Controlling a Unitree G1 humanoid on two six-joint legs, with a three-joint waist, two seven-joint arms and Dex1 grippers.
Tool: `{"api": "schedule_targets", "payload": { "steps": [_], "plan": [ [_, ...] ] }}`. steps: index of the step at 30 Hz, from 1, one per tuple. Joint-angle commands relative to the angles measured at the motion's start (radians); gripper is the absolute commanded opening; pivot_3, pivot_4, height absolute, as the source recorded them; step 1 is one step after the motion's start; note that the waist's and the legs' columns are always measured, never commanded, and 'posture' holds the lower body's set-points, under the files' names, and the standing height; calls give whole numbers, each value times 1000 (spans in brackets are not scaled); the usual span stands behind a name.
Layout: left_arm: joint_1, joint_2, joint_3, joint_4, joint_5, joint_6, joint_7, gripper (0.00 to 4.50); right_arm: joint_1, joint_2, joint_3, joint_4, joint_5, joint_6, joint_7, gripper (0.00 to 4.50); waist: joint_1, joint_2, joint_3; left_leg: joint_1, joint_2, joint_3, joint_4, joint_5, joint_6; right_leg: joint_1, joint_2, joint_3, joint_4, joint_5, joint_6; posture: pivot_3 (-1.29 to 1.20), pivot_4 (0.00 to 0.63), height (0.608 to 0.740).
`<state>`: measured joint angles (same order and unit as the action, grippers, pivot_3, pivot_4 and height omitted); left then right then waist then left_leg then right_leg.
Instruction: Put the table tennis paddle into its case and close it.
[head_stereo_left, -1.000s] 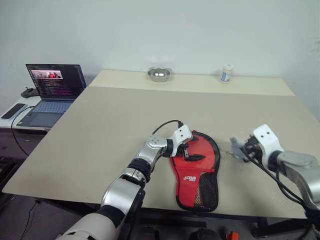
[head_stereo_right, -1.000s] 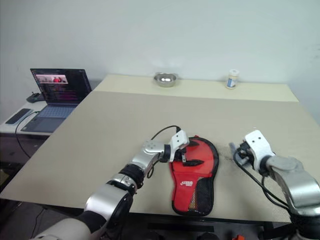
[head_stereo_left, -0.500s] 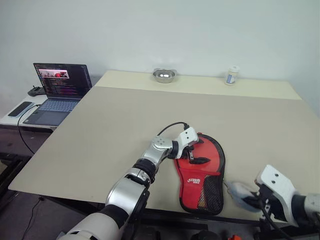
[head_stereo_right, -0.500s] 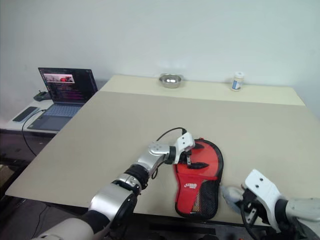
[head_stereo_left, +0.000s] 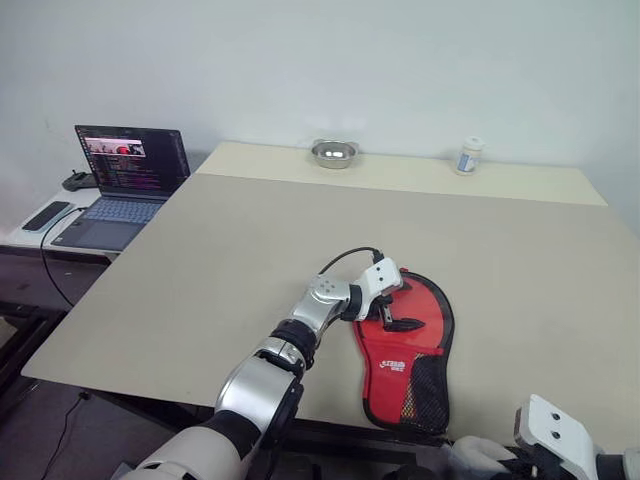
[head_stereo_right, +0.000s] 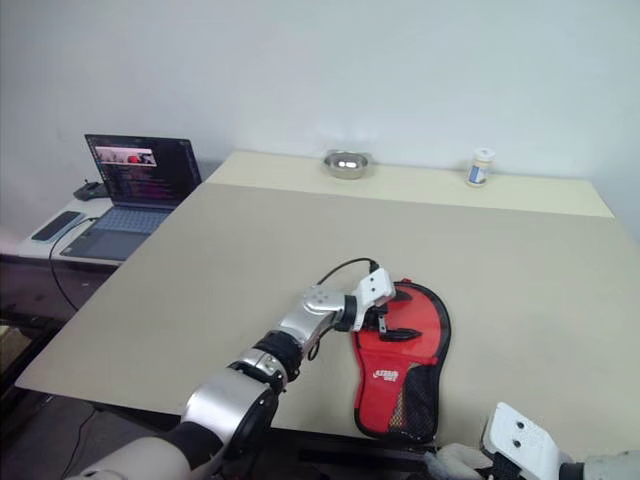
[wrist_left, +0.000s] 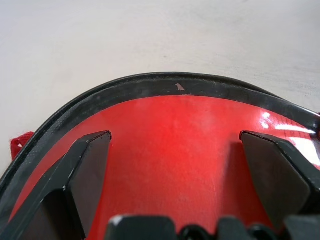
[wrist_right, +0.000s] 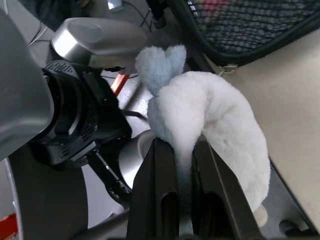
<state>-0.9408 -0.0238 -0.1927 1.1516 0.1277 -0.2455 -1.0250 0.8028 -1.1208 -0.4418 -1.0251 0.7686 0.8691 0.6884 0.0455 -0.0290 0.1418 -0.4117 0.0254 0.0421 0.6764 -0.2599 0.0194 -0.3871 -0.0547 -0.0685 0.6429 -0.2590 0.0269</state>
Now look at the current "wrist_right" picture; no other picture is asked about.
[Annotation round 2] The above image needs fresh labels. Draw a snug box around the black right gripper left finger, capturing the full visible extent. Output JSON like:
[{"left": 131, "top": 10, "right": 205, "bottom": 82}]
[{"left": 127, "top": 138, "right": 181, "bottom": 240}]

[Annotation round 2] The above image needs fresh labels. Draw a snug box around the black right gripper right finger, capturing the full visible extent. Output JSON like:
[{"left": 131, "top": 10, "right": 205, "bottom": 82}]
[{"left": 191, "top": 136, "right": 266, "bottom": 240}]

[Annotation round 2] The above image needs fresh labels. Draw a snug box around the white and blue plush toy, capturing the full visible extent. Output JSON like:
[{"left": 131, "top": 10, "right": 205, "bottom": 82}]
[{"left": 134, "top": 44, "right": 272, "bottom": 228}]

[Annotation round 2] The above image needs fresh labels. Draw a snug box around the black mesh pouch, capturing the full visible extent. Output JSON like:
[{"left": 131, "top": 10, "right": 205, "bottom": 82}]
[{"left": 166, "top": 0, "right": 320, "bottom": 76}]

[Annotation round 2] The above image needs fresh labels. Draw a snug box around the grey round cylinder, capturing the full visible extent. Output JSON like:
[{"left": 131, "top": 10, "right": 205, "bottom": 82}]
[{"left": 118, "top": 129, "right": 156, "bottom": 191}]

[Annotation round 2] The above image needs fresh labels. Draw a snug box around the black curved panel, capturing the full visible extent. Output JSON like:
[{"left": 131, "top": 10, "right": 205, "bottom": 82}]
[{"left": 9, "top": 144, "right": 88, "bottom": 231}]

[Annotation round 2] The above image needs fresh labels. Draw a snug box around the red clamp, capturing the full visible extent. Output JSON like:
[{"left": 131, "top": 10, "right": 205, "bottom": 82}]
[
  {"left": 0, "top": 213, "right": 17, "bottom": 227},
  {"left": 111, "top": 73, "right": 131, "bottom": 95}
]

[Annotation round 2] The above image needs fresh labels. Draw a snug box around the silver and black robot body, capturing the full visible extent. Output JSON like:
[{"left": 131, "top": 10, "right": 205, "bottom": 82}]
[{"left": 0, "top": 7, "right": 151, "bottom": 173}]

